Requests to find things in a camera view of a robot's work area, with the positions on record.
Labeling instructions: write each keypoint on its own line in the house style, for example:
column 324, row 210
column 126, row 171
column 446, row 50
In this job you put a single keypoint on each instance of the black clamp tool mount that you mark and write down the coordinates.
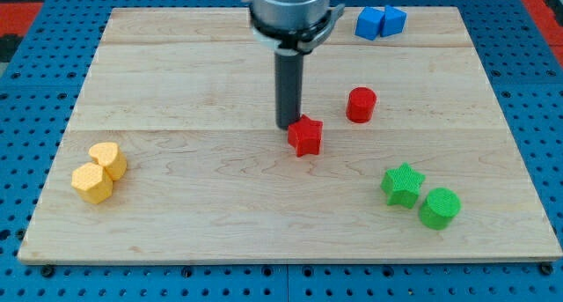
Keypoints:
column 295, row 41

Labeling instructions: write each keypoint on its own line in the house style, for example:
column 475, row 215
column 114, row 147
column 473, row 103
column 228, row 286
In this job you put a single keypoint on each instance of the green cylinder block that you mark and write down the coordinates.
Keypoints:
column 439, row 208

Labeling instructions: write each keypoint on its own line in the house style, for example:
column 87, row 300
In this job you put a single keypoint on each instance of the red cylinder block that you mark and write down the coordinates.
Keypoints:
column 361, row 104

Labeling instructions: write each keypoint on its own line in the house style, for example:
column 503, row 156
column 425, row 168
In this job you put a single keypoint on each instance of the yellow heart block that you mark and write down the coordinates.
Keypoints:
column 110, row 156

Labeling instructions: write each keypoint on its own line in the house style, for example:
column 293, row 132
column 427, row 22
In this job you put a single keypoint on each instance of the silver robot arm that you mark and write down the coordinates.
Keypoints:
column 289, row 14

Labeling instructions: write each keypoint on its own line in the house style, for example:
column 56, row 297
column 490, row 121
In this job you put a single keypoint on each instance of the blue cube block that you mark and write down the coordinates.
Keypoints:
column 368, row 23

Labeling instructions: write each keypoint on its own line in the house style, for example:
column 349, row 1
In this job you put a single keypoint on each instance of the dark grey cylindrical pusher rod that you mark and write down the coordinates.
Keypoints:
column 288, row 73

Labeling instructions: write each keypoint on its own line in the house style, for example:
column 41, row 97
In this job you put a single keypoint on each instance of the wooden board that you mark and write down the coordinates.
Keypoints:
column 188, row 95

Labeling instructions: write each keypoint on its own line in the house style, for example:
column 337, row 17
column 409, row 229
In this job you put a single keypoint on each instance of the green star block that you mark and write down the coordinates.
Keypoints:
column 402, row 185

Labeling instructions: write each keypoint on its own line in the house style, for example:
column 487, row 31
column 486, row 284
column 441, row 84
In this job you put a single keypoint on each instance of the blue pentagon block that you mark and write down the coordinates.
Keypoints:
column 394, row 21

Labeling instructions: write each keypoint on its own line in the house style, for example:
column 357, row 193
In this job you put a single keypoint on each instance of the yellow hexagon block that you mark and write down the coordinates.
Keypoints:
column 92, row 183

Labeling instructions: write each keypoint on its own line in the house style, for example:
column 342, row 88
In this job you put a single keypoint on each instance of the red star block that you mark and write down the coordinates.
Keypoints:
column 305, row 136

